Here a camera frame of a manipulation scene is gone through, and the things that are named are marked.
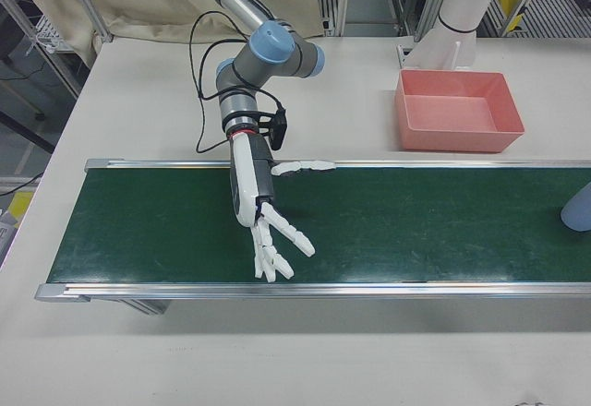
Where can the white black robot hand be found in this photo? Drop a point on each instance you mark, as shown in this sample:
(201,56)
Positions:
(244,184)

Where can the light blue plastic cup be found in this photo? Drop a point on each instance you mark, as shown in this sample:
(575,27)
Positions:
(579,212)

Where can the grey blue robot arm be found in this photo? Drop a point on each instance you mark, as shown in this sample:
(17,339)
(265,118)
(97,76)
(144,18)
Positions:
(272,48)

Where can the pink plastic box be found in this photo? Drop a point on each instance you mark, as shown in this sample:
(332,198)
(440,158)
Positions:
(457,111)

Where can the green conveyor belt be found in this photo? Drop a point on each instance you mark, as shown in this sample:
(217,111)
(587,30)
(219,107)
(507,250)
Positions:
(392,230)

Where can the beige cloth curtain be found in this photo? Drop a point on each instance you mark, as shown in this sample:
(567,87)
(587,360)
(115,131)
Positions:
(138,4)

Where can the white column stand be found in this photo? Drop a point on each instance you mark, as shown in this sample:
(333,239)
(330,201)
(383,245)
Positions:
(436,51)

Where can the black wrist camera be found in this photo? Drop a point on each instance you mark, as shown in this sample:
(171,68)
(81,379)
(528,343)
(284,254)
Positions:
(278,129)

